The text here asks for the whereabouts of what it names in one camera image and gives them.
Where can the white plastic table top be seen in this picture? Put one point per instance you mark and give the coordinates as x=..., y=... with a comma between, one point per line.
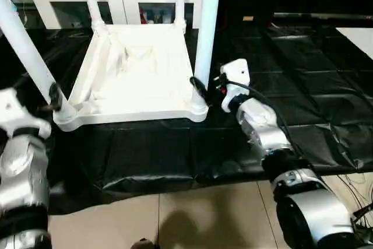
x=140, y=68

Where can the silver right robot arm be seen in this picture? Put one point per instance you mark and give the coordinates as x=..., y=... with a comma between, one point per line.
x=274, y=144

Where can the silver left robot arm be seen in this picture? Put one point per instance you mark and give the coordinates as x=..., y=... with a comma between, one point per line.
x=20, y=185

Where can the black plastic mat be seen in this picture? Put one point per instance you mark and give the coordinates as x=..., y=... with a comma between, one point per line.
x=291, y=97

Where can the small tan tag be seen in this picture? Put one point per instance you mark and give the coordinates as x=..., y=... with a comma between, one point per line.
x=248, y=18

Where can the white flat board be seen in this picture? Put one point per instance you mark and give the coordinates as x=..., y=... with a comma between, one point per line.
x=358, y=42

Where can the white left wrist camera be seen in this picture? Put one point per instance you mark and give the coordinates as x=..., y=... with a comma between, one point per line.
x=17, y=112

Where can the black metal rail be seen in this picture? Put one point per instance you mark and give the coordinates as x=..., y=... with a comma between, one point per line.
x=323, y=16

